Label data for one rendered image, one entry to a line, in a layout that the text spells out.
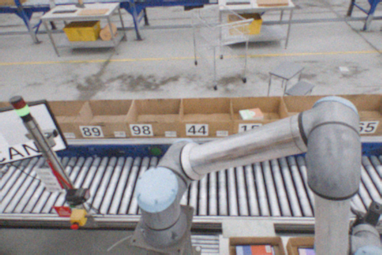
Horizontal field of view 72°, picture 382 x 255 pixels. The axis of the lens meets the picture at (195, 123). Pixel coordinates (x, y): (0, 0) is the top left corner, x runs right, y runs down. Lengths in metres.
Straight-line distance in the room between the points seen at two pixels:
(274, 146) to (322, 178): 0.19
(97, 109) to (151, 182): 1.49
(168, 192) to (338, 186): 0.52
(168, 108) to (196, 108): 0.23
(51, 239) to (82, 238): 0.29
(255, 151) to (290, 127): 0.13
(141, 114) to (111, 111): 0.25
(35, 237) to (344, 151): 2.71
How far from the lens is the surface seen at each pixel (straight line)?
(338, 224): 0.81
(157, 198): 0.92
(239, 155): 0.86
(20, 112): 1.32
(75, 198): 1.58
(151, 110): 2.22
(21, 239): 3.03
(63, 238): 2.83
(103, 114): 2.38
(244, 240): 1.58
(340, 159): 0.67
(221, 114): 2.17
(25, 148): 1.62
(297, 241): 1.64
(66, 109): 2.48
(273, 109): 2.21
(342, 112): 0.74
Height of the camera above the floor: 2.23
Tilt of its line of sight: 40 degrees down
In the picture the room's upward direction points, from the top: 4 degrees counter-clockwise
